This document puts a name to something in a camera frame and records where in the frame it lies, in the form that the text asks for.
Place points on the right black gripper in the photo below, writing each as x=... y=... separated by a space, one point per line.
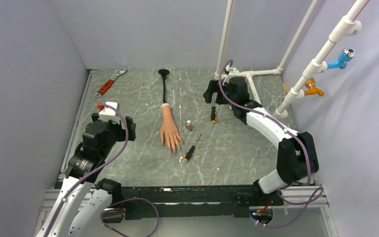
x=213 y=87

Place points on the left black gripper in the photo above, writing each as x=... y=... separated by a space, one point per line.
x=122 y=131

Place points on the glitter nail polish bottle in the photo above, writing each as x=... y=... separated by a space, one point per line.
x=189 y=125

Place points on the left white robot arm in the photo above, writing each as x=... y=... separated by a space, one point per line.
x=82 y=197

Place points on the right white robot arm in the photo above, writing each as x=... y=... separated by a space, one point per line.
x=296 y=152

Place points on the far black yellow screwdriver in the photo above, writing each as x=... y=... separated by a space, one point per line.
x=213 y=115

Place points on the black yellow screwdriver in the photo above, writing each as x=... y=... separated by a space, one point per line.
x=213 y=115
x=190 y=152

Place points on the red adjustable wrench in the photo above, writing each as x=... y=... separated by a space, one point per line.
x=107 y=85

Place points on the mannequin practice hand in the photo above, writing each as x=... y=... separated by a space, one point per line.
x=169 y=133

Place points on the orange faucet valve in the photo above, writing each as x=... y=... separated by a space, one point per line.
x=312 y=89

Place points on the black hand stand stem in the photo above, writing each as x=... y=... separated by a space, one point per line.
x=164 y=74

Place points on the near black yellow screwdriver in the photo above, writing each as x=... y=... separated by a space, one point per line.
x=190 y=152

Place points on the blue faucet valve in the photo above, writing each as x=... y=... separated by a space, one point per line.
x=344 y=57

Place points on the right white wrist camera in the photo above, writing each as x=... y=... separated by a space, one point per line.
x=232 y=71

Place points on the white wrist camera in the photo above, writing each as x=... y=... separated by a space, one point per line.
x=108 y=110
x=232 y=71

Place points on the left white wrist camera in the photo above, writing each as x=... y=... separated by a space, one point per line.
x=108 y=110

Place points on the black base frame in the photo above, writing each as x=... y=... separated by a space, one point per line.
x=136 y=203

